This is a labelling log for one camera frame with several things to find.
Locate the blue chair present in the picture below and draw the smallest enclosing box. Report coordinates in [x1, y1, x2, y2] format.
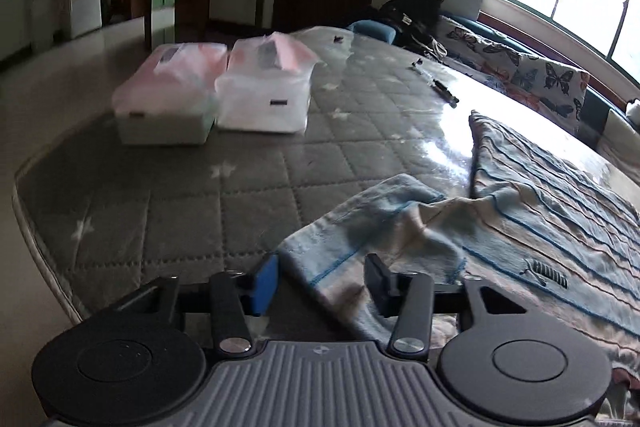
[346, 21, 397, 44]

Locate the black bag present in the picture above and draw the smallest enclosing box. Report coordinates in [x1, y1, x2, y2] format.
[377, 0, 447, 58]

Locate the pink lidded plastic box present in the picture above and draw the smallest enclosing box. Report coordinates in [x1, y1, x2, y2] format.
[111, 42, 229, 146]

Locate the butterfly print cushion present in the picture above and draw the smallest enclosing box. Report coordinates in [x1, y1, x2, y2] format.
[440, 9, 640, 142]

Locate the black and silver tool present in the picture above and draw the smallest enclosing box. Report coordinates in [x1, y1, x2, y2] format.
[431, 78, 459, 108]

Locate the white bagged plastic box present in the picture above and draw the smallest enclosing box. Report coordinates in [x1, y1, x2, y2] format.
[215, 32, 322, 136]

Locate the striped blue beige towel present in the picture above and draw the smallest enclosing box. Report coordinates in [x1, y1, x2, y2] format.
[275, 109, 640, 418]

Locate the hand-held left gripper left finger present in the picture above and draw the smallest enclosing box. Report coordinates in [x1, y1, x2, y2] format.
[105, 253, 280, 359]

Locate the grey pillow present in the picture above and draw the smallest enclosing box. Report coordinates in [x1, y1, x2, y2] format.
[595, 109, 640, 180]

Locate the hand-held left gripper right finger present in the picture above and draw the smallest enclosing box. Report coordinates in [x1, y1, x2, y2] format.
[364, 253, 527, 360]

